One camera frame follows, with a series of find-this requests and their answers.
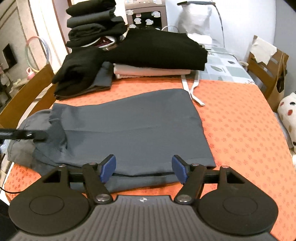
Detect grey trousers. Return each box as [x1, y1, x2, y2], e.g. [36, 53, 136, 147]
[8, 89, 216, 192]

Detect stack of dark folded clothes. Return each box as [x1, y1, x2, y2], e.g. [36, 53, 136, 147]
[66, 1, 127, 48]

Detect wooden chair at left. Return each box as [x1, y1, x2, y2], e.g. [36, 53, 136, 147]
[0, 64, 56, 128]

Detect pink kettlebell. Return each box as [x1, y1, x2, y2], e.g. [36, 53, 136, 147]
[26, 67, 36, 80]

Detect orange patterned table mat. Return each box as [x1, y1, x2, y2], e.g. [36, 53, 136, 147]
[4, 78, 295, 240]

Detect black garment on left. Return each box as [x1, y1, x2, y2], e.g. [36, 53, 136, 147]
[52, 46, 105, 100]

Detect colourful hula hoop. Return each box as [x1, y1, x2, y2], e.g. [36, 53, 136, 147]
[25, 36, 51, 73]

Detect dark grey folded cloth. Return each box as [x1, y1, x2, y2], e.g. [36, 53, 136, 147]
[54, 62, 113, 100]

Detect beige folded garment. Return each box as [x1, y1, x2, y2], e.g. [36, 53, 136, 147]
[113, 64, 191, 79]

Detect polka dot plush pillow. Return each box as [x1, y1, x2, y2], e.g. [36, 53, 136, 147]
[277, 92, 296, 152]

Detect large black folded garment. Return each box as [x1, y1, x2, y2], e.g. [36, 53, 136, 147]
[105, 29, 208, 71]

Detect wooden chair with paper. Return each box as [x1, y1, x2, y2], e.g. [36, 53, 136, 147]
[247, 35, 283, 100]

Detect white power adapter box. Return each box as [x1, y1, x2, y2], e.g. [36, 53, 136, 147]
[187, 33, 213, 49]

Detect white plastic bag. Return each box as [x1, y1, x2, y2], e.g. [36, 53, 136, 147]
[177, 4, 212, 35]

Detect pink water dispenser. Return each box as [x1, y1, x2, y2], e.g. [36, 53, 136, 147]
[125, 0, 168, 30]

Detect white fabric strap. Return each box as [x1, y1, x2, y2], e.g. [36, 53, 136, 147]
[181, 70, 206, 107]

